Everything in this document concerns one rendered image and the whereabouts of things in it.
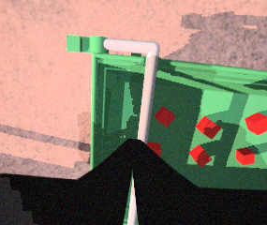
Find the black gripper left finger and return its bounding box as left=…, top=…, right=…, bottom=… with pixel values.
left=0, top=139, right=135, bottom=225

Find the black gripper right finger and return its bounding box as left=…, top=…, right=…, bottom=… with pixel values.
left=132, top=139, right=267, bottom=225

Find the small red block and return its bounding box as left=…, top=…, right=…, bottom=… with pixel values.
left=245, top=112, right=267, bottom=135
left=189, top=145, right=212, bottom=167
left=155, top=106, right=175, bottom=127
left=196, top=116, right=222, bottom=140
left=147, top=142, right=161, bottom=156
left=236, top=147, right=255, bottom=165

